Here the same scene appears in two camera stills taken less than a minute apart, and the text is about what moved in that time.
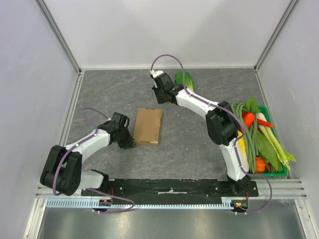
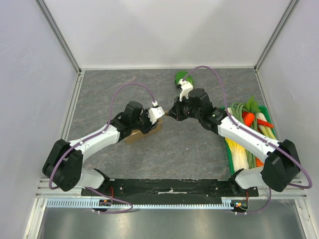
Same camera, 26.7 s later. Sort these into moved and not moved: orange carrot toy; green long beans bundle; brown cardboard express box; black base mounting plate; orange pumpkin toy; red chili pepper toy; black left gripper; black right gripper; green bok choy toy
Moved: brown cardboard express box; black right gripper; black left gripper
Not moved: black base mounting plate; green bok choy toy; orange pumpkin toy; red chili pepper toy; orange carrot toy; green long beans bundle
